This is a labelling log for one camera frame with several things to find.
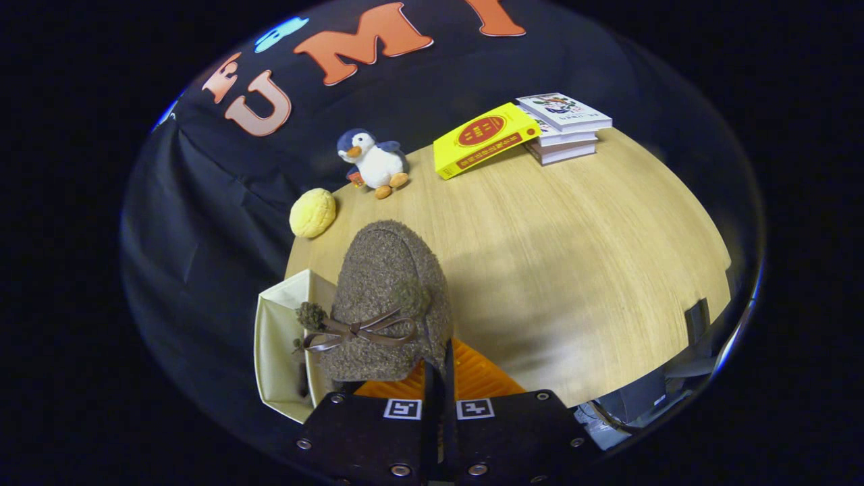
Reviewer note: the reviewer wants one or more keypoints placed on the small black block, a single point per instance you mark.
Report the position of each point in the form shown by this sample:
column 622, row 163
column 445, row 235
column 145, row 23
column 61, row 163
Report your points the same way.
column 696, row 322

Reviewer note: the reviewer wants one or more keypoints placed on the yellow round bun toy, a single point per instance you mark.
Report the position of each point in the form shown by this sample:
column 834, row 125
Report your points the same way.
column 312, row 212

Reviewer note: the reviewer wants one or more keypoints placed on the white illustrated book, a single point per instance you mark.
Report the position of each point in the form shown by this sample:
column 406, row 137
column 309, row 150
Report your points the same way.
column 563, row 111

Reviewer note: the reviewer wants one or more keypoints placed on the black backdrop cloth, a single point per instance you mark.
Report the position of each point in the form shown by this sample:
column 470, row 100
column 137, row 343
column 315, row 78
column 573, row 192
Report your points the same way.
column 223, row 223

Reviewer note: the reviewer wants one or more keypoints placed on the yellow book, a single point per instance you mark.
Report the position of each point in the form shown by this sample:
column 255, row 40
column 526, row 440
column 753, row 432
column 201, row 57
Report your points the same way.
column 466, row 152

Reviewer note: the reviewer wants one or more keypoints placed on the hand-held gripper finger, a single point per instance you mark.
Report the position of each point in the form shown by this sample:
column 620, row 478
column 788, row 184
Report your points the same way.
column 433, row 418
column 449, row 425

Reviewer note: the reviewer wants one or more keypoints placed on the penguin plush toy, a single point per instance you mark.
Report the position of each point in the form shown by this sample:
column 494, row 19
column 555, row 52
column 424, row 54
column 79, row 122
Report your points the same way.
column 378, row 165

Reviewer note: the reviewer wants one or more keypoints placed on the brown-edged book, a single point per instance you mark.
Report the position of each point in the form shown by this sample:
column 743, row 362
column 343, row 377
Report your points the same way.
column 567, row 154

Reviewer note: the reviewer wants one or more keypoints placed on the beige fabric storage box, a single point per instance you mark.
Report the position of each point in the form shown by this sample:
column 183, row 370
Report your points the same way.
column 277, row 351

